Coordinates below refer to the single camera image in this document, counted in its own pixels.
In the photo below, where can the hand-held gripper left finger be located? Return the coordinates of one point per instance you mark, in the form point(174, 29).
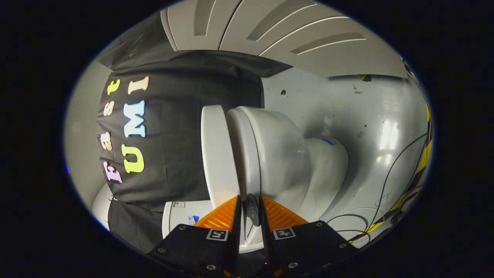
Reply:
point(200, 247)

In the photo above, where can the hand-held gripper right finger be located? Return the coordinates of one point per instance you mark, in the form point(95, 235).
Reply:
point(305, 247)

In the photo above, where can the black round lid knob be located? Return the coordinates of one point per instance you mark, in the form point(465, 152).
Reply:
point(252, 210)

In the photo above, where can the white toilet lid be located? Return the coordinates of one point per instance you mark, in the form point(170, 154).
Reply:
point(218, 154)

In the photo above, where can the black backdrop cloth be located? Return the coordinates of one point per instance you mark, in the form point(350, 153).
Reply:
point(177, 127)

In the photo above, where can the yellow and black floor tape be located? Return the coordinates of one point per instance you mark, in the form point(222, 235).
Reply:
point(422, 158)

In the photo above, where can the grey drawer cabinet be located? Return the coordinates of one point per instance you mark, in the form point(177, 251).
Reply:
point(270, 31)

